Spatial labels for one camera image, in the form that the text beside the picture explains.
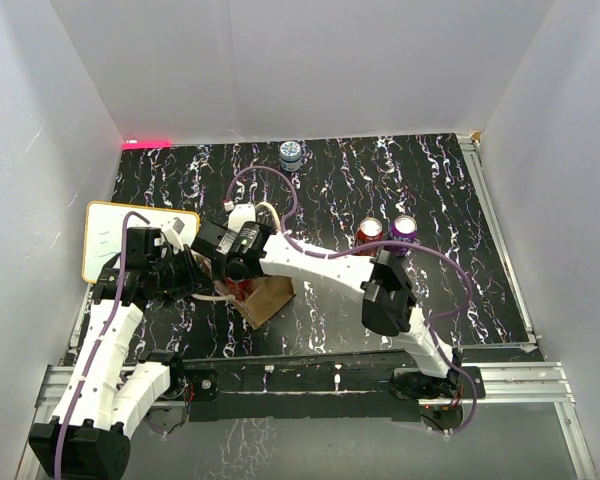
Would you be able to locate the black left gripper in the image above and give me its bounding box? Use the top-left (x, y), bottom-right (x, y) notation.
top-left (150, 243), bottom-right (214, 299)

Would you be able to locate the red cola can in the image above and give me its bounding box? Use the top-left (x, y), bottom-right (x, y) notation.
top-left (225, 278), bottom-right (254, 302)
top-left (355, 217), bottom-right (384, 247)

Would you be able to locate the patterned canvas tote bag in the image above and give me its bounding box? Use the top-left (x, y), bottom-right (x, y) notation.
top-left (192, 201), bottom-right (296, 330)

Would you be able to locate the purple soda can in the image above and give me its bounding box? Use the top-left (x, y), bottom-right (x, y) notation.
top-left (387, 214), bottom-right (418, 243)

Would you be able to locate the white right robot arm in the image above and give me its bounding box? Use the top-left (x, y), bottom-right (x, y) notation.
top-left (191, 221), bottom-right (462, 398)

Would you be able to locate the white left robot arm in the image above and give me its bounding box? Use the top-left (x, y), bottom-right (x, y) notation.
top-left (28, 220), bottom-right (200, 479)

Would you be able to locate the blue white round jar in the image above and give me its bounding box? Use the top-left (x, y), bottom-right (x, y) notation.
top-left (279, 140), bottom-right (303, 172)

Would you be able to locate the pink tape strip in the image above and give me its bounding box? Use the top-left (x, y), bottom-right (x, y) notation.
top-left (122, 140), bottom-right (172, 151)

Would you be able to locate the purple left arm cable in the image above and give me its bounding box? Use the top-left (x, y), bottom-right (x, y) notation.
top-left (52, 210), bottom-right (154, 480)

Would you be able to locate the small whiteboard orange frame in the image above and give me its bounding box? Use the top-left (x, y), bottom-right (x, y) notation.
top-left (82, 201), bottom-right (200, 284)

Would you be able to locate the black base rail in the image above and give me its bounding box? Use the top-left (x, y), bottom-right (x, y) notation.
top-left (184, 350), bottom-right (485, 428)

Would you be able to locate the aluminium frame rail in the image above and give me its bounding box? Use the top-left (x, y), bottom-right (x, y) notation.
top-left (457, 134), bottom-right (598, 479)

